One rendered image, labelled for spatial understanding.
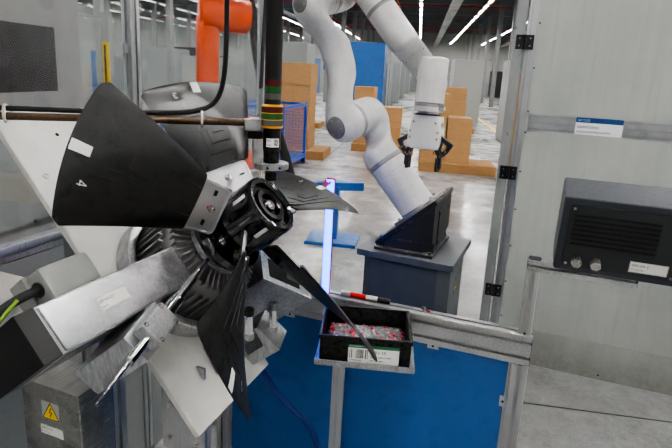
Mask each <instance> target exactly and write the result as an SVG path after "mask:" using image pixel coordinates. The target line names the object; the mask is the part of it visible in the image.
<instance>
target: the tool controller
mask: <svg viewBox="0 0 672 448"><path fill-rule="evenodd" d="M553 266H554V267H555V268H559V269H565V270H571V271H578V272H584V273H590V274H596V275H603V276H609V277H615V278H621V279H627V280H634V281H640V282H646V283H652V284H659V285H665V286H671V287H672V188H664V187H654V186H645V185H636V184H626V183H617V182H607V181H598V180H589V179H579V178H570V177H566V178H565V180H564V186H563V192H562V198H561V203H560V209H559V215H558V221H557V227H556V232H555V238H554V246H553Z"/></svg>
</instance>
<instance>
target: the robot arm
mask: <svg viewBox="0 0 672 448"><path fill-rule="evenodd" d="M356 2H357V3H358V5H359V6H360V8H361V9H362V11H363V12H364V13H365V15H366V16H367V18H368V19H369V21H370V22H371V24H372V25H373V26H374V28H375V29H376V31H377V32H378V33H379V35H380V36H381V38H382V39H383V40H384V42H385V43H386V45H387V46H388V47H389V48H390V50H391V51H392V52H393V53H394V54H395V55H396V56H397V57H398V58H399V59H400V61H401V62H402V63H403V64H404V65H405V66H406V68H407V69H408V70H409V71H410V72H411V74H412V75H413V76H414V77H415V79H416V80H417V86H416V95H415V105H414V111H417V113H415V114H413V116H412V119H411V122H410V126H409V131H408V134H406V135H404V136H402V137H400V138H398V139H397V141H398V143H399V145H400V148H401V150H402V151H403V153H404V154H405V156H404V155H403V154H402V152H401V151H400V150H399V148H398V147H397V146H396V144H395V143H394V141H393V139H392V136H391V131H390V122H389V116H388V113H387V110H386V108H385V107H384V106H383V104H382V103H381V102H380V101H378V100H377V99H375V98H373V97H362V98H359V99H356V100H353V87H354V83H355V79H356V65H355V59H354V55H353V51H352V48H351V44H350V41H349V39H348V37H347V36H346V34H345V33H344V32H343V31H341V30H340V29H339V28H338V27H337V26H336V25H335V23H334V22H333V21H332V20H331V18H330V16H329V15H332V14H337V13H340V12H343V11H346V10H348V9H350V8H351V7H353V6H354V4H355V3H356ZM292 6H293V11H294V14H295V16H296V18H297V20H298V22H299V23H300V25H301V26H302V27H303V28H304V29H305V30H306V31H307V32H308V33H309V34H310V35H311V36H312V38H313V39H314V40H315V42H316V44H317V46H318V48H319V50H320V53H321V56H322V60H323V63H324V66H325V70H326V74H327V82H328V87H327V98H326V109H325V120H326V127H327V130H328V132H329V134H330V136H331V137H332V138H333V139H335V140H336V141H338V142H342V143H347V142H351V141H354V140H356V139H358V138H360V137H362V136H364V138H365V140H366V151H365V153H364V156H363V161H364V163H365V165H366V167H367V168H368V170H369V171H370V172H371V174H372V175H373V177H374V178H375V179H376V181H377V182H378V184H379V185H380V187H381V188H382V189H383V191H384V192H385V194H386V195H387V196H388V198H389V199H390V201H391V202H392V204H393V205H394V206H395V208H396V209H397V211H398V212H399V213H400V215H401V216H402V218H401V217H400V218H398V221H397V222H395V223H394V225H395V226H397V225H399V224H400V223H402V222H404V221H405V220H407V219H408V218H410V217H411V216H413V215H414V214H415V213H417V212H418V211H420V210H421V209H423V208H424V207H426V206H427V205H428V204H430V203H431V201H432V200H433V199H434V200H435V199H437V198H438V197H439V196H441V195H442V194H443V193H444V192H443V191H440V192H438V193H437V194H436V193H433V194H431V193H430V192H429V190H428V189H427V187H426V186H425V185H424V183H423V182H422V180H421V179H420V178H419V176H418V175H417V173H416V172H415V171H414V169H413V168H412V166H411V157H412V155H411V154H410V153H411V151H412V150H413V149H414V148H416V149H424V150H434V152H435V154H436V156H437V158H436V159H435V165H434V172H439V170H440V169H441V165H442V158H444V157H445V156H446V155H447V154H448V153H449V152H450V150H451V149H452V148H453V144H452V143H450V142H449V141H448V140H446V139H445V138H444V117H441V115H439V113H443V111H445V109H446V108H445V107H444V105H443V104H444V100H445V92H446V90H447V87H448V80H447V75H448V66H449V59H447V58H445V57H440V56H432V54H431V53H430V51H429V50H428V48H427V47H426V45H425V44H424V43H423V41H422V40H421V38H420V37H419V36H418V34H417V33H416V32H415V30H414V29H413V27H412V26H411V24H410V23H409V21H408V20H407V18H406V17H405V15H404V14H403V12H402V11H401V9H400V8H399V6H398V5H397V3H396V2H395V1H394V0H293V1H292ZM405 140H407V146H408V147H406V146H405V145H404V141H405ZM444 144H445V145H446V146H447V147H446V149H445V150H444V151H443V152H442V151H441V149H443V145H444ZM432 195H433V196H432Z"/></svg>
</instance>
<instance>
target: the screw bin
mask: <svg viewBox="0 0 672 448"><path fill-rule="evenodd" d="M339 307H340V308H341V309H342V310H343V311H344V312H345V314H346V315H347V316H348V317H349V318H350V319H351V321H352V322H353V323H355V324H359V325H363V324H365V325H373V326H377V325H378V326H382V325H383V326H387V327H396V328H401V330H402V332H404V334H402V336H403V338H402V340H390V339H379V338H367V337H365V338H366V339H367V341H368V342H369V343H370V345H371V346H372V348H373V349H374V351H375V353H376V356H377V362H376V361H375V360H374V359H373V358H372V356H371V354H370V353H369V351H368V349H367V348H366V346H365V345H364V343H363V342H362V340H361V339H360V337H355V336H343V335H331V334H329V331H330V326H331V322H335V323H346V322H345V321H343V320H342V319H341V318H340V317H338V316H337V315H336V314H335V313H333V312H332V311H331V310H330V309H328V308H327V307H326V306H325V310H324V314H323V319H322V323H321V327H320V332H319V334H318V338H320V350H319V359H327V360H337V361H347V362H357V363H367V364H377V365H387V366H397V367H408V368H409V367H410V357H411V346H414V342H413V336H412V328H411V321H410V311H403V310H391V309H379V308H366V307H354V306H341V305H339Z"/></svg>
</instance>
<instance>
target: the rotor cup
mask: <svg viewBox="0 0 672 448"><path fill-rule="evenodd" d="M243 194H244V195H245V198H243V199H242V200H241V201H239V202H238V203H237V204H236V205H234V206H233V202H234V201H236V200H237V199H238V198H239V197H241V196H242V195H243ZM267 200H271V201H272V202H273V203H274V205H275V209H274V210H272V209H270V208H269V207H268V206H267V204H266V201H267ZM293 223H294V217H293V212H292V209H291V207H290V204H289V202H288V201H287V199H286V197H285V196H284V195H283V193H282V192H281V191H280V190H279V189H278V188H277V187H276V186H275V185H274V184H272V183H271V182H269V181H267V180H266V179H263V178H259V177H256V178H252V179H250V180H248V181H247V182H246V183H245V184H243V185H242V186H241V187H240V188H238V189H237V190H236V191H235V192H233V193H232V194H231V195H230V198H229V200H228V202H227V204H226V206H225V208H224V211H223V213H222V215H221V217H220V219H219V221H218V223H217V226H216V228H215V230H214V231H213V233H211V235H210V234H205V233H202V232H200V231H197V232H198V236H199V238H200V241H201V243H202V245H203V246H204V248H205V249H206V251H207V252H208V253H209V255H210V256H211V257H212V258H213V259H214V260H215V261H217V262H218V263H219V264H221V265H222V266H224V267H226V268H228V269H231V270H234V269H235V267H236V265H237V263H233V254H239V252H240V244H241V236H242V229H243V228H245V231H246V232H247V246H249V251H246V256H249V265H248V267H247V268H249V267H250V266H252V265H253V264H254V263H255V262H256V261H257V259H258V257H259V251H261V250H263V249H265V248H266V247H267V246H269V245H270V244H272V243H273V242H275V241H276V240H277V239H279V238H280V237H282V236H283V235H285V234H286V233H287V232H289V231H290V229H291V228H292V226H293ZM264 228H267V229H268V230H267V231H266V232H265V233H263V234H262V235H260V236H259V237H258V238H255V237H254V235H256V234H257V233H258V232H260V231H261V230H263V229H264Z"/></svg>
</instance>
